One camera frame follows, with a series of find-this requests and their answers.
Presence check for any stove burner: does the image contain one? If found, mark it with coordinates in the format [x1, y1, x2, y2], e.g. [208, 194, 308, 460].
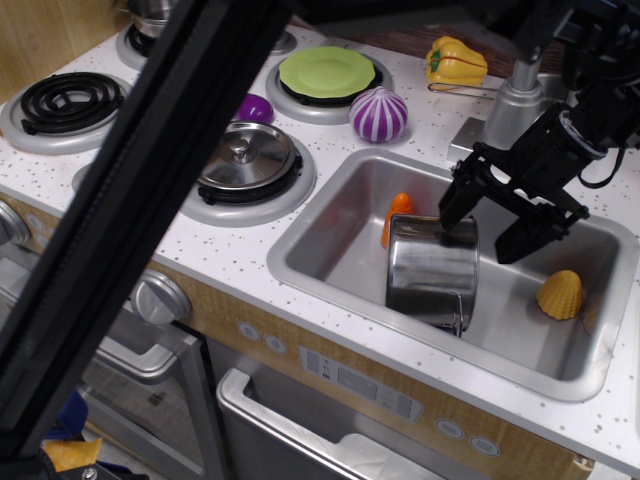
[265, 51, 394, 125]
[180, 137, 316, 228]
[116, 24, 157, 71]

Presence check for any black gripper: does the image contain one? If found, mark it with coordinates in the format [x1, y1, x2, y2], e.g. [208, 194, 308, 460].
[438, 104, 608, 264]

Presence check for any silver faucet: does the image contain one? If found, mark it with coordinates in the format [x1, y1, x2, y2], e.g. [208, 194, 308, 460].
[447, 61, 575, 163]

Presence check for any dishwasher door with handle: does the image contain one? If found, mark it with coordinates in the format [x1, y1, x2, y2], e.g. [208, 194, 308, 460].
[215, 367, 481, 480]

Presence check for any blue clamp tool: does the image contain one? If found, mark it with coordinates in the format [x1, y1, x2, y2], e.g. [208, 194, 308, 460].
[48, 390, 88, 440]

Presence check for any steel pot lid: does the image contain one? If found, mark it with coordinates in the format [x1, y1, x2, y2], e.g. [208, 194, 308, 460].
[198, 121, 297, 192]

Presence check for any green plastic plate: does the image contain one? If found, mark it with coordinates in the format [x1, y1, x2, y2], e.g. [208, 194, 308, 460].
[278, 46, 376, 100]

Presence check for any silver sink basin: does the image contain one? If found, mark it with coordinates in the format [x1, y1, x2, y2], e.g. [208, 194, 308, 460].
[267, 149, 639, 402]

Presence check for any yellow toy corn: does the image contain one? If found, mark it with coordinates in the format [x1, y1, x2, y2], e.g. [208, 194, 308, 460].
[536, 270, 583, 321]

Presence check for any oven door with handle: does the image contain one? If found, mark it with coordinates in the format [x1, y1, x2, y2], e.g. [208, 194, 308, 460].
[78, 305, 229, 479]

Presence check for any front right stove burner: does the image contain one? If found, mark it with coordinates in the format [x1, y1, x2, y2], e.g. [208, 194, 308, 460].
[180, 137, 316, 228]

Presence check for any silver oven dial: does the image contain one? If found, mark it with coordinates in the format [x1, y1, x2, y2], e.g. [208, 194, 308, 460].
[130, 269, 192, 326]

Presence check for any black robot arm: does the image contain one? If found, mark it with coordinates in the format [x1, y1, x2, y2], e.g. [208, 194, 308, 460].
[295, 1, 639, 264]

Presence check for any front left coil burner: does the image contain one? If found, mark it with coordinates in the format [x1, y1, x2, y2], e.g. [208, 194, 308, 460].
[1, 72, 131, 155]

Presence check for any yellow toy bell pepper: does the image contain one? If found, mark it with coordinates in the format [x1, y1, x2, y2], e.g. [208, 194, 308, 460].
[426, 36, 488, 88]

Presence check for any purple toy eggplant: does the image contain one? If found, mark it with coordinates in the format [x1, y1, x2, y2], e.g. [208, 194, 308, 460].
[234, 93, 275, 124]

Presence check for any yellow cloth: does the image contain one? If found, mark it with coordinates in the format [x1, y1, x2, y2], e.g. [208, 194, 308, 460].
[43, 438, 102, 472]

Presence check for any silver stove knob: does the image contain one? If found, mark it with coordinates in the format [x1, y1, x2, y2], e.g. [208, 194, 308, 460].
[270, 30, 297, 56]
[71, 164, 92, 193]

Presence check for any black foreground frame bar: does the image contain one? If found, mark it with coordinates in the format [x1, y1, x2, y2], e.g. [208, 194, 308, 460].
[1, 1, 307, 465]

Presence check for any back left stove burner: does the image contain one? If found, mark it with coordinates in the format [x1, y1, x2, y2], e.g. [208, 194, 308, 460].
[116, 24, 157, 71]

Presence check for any purple striped toy onion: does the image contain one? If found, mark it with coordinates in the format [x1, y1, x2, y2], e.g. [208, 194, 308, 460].
[349, 86, 408, 143]

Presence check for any steel pot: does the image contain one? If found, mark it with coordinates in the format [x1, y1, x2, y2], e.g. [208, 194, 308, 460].
[113, 0, 178, 40]
[385, 214, 479, 337]

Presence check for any orange toy carrot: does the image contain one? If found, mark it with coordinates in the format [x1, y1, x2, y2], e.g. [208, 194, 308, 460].
[381, 192, 413, 249]

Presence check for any back right stove burner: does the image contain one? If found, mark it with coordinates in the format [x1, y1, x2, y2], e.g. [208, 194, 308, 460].
[265, 51, 394, 125]

